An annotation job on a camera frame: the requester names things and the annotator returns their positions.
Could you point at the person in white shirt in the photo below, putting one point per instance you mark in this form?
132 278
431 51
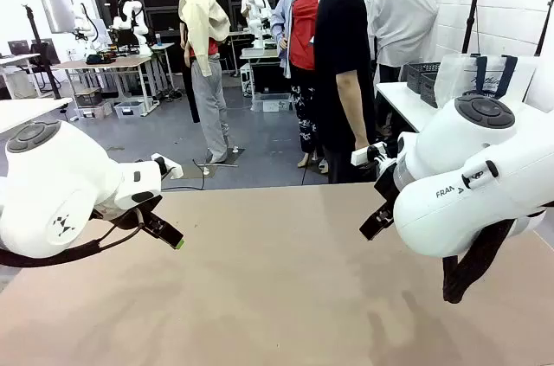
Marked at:
407 24

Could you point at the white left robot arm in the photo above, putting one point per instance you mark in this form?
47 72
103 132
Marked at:
52 175

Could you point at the wooden top workbench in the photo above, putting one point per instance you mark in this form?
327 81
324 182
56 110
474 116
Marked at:
104 64

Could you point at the white side table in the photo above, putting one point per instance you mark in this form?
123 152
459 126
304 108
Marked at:
402 102

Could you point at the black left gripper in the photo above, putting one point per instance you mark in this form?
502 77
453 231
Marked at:
125 216

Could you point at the grey background table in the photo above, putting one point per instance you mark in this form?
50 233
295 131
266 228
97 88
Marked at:
259 54

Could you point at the black monitor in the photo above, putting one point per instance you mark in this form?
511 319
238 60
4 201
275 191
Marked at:
18 47

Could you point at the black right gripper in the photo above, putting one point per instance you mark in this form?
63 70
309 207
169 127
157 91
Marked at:
386 188

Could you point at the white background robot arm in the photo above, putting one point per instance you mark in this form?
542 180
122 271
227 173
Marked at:
84 24
259 20
134 20

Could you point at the black tripod leg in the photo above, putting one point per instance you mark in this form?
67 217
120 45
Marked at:
544 33

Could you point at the person in red shirt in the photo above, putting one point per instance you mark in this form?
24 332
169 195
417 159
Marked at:
303 37

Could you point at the person in beige top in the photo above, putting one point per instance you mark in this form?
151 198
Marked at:
203 28

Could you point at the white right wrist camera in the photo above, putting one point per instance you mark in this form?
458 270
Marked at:
361 156

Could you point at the person's right hand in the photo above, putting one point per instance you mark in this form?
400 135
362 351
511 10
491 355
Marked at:
362 145

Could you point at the grey floor plate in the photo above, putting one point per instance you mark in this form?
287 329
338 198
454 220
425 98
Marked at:
195 171

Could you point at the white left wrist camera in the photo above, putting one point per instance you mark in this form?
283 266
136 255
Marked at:
171 169

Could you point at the grey display panel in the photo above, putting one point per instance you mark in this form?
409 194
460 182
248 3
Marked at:
57 9

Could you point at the white desk with monitors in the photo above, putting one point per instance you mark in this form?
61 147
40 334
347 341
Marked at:
17 59

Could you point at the person's bare right forearm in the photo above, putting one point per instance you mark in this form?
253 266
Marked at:
350 106

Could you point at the person in black T-shirt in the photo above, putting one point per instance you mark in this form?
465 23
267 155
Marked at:
342 37

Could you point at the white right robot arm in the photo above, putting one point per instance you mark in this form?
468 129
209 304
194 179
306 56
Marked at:
454 210

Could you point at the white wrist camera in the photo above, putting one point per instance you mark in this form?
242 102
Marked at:
361 156
171 169

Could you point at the black tripod stand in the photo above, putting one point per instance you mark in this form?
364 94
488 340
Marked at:
472 15

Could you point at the white desk with leg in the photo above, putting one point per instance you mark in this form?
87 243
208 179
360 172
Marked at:
26 111

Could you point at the clear plastic storage bin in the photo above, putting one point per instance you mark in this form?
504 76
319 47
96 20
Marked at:
272 102
129 109

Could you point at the black camera stand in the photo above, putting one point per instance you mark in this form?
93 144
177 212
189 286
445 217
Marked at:
41 54

